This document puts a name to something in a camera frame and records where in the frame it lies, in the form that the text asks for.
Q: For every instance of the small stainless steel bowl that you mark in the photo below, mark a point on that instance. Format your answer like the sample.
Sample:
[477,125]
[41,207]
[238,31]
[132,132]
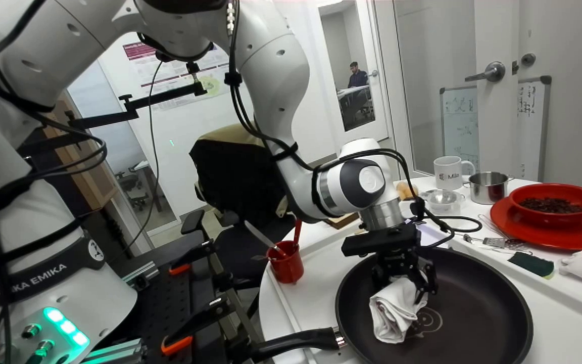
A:
[448,198]

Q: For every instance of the purple white paper sign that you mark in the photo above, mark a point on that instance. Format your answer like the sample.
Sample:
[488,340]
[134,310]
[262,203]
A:
[137,52]

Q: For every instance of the white mug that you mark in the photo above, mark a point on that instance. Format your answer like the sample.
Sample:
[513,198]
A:
[450,175]

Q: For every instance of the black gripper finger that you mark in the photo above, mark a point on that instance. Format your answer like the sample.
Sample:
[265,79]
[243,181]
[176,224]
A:
[426,276]
[412,287]

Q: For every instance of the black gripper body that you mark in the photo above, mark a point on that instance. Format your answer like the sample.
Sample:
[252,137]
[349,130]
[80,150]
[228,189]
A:
[403,250]

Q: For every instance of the stainless steel cup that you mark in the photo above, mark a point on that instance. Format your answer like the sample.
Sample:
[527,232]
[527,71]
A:
[488,189]

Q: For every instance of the black chair tan cover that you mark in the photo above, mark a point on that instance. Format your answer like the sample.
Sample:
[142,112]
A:
[237,182]

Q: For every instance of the black frying pan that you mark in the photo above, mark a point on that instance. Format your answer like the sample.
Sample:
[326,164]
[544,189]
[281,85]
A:
[494,317]

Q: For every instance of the tan bread roll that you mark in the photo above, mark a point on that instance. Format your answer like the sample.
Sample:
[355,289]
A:
[409,191]

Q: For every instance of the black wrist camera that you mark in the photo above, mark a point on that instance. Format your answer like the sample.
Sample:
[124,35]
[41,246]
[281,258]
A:
[359,244]

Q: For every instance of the standing person dark jacket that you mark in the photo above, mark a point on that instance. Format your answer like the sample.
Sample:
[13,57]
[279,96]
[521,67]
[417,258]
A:
[359,77]

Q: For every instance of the red bowl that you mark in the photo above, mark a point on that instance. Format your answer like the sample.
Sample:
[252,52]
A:
[504,226]
[555,218]

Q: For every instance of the black breadboard table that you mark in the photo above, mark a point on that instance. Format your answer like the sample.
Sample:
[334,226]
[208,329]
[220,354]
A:
[163,310]

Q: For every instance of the wooden panel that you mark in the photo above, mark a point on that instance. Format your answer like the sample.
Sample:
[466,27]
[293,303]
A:
[82,168]

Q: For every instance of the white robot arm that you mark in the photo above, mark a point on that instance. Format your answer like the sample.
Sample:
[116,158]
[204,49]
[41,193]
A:
[271,67]

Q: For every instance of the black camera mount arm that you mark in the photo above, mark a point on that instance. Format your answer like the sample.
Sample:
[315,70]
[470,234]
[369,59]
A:
[163,96]

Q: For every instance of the small standing whiteboard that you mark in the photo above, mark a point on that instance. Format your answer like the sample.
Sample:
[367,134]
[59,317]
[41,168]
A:
[460,125]
[532,129]

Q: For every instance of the red cup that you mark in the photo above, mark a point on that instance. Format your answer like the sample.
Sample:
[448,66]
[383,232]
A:
[285,263]

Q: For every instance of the white cloth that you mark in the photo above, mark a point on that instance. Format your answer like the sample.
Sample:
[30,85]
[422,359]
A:
[392,310]

